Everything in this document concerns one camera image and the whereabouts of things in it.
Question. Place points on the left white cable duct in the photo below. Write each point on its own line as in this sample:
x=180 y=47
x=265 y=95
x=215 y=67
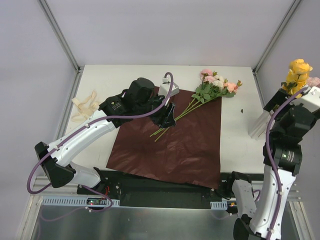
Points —
x=74 y=201

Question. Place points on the right white cable duct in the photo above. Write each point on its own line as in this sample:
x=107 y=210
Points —
x=219 y=205

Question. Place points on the aluminium frame post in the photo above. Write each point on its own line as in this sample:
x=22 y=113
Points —
x=59 y=34
x=277 y=34

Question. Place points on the white ribbed vase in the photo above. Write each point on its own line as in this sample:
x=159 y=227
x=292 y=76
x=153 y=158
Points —
x=260 y=125

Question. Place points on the artificial flower bouquet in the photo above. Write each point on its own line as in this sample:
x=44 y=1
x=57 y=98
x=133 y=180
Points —
x=212 y=86

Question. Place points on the left aluminium frame post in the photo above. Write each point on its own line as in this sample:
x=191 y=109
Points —
x=59 y=34

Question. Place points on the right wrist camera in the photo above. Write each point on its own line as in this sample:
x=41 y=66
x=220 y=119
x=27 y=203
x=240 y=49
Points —
x=310 y=100

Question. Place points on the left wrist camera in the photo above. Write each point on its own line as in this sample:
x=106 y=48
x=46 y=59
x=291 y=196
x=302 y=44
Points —
x=164 y=88

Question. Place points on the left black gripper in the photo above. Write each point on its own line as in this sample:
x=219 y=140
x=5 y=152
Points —
x=163 y=113

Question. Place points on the red wrapping paper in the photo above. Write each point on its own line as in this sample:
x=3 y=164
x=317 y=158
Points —
x=187 y=153

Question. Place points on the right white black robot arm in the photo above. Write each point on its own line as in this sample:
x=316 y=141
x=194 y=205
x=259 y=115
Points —
x=262 y=219

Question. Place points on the white cable duct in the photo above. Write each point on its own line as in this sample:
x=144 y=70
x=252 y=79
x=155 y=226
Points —
x=219 y=205
x=74 y=201

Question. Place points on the yellow rose stem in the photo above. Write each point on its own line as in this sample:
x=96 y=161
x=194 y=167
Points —
x=296 y=79

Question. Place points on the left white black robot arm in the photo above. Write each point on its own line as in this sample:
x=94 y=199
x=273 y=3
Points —
x=138 y=101

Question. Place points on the right aluminium frame post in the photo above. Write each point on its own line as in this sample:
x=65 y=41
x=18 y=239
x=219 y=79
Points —
x=277 y=34

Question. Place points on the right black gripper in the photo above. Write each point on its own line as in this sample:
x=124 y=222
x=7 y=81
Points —
x=274 y=100

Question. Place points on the pink rose stem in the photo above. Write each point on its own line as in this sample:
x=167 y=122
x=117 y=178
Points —
x=313 y=82

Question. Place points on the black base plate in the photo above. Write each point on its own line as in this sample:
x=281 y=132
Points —
x=137 y=191

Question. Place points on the cream ribbon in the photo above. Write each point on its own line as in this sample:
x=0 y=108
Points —
x=85 y=108

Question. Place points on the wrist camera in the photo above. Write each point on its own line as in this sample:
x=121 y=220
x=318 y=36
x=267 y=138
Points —
x=310 y=100
x=164 y=88

